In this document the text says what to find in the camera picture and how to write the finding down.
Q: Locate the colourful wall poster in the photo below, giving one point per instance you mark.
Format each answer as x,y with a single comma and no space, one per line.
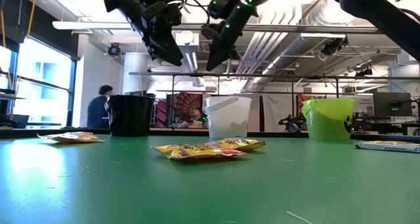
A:
183,110

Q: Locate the white plastic bucket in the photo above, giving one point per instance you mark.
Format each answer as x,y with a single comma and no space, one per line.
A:
228,115

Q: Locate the white hanging banner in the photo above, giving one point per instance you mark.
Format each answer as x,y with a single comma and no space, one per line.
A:
279,109

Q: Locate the black office monitor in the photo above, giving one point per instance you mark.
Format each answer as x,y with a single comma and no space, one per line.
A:
392,104

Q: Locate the white blue candy bar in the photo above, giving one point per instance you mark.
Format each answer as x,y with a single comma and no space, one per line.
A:
390,147

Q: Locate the black ceiling spotlight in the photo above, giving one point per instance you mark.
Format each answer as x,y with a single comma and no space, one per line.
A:
113,49

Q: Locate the black pipe rack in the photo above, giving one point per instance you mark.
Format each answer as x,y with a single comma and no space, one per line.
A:
262,75

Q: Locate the black ceiling camera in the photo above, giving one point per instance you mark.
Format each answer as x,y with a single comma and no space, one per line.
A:
333,46
364,72

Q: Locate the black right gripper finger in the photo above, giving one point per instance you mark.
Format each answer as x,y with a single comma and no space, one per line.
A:
223,50

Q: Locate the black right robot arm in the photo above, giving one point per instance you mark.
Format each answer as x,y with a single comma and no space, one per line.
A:
377,7

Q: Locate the person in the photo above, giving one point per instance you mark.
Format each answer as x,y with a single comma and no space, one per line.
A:
98,109

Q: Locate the black plastic bucket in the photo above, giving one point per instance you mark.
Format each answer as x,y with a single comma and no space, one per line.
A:
131,119

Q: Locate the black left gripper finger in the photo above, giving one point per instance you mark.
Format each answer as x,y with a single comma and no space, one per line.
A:
165,50

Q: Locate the white wall sign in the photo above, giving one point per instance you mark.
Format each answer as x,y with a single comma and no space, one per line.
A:
362,105

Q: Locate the green plastic bucket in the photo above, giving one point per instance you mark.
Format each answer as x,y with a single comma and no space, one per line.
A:
328,119

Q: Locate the white round column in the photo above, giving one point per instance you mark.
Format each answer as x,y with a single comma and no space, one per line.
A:
134,73

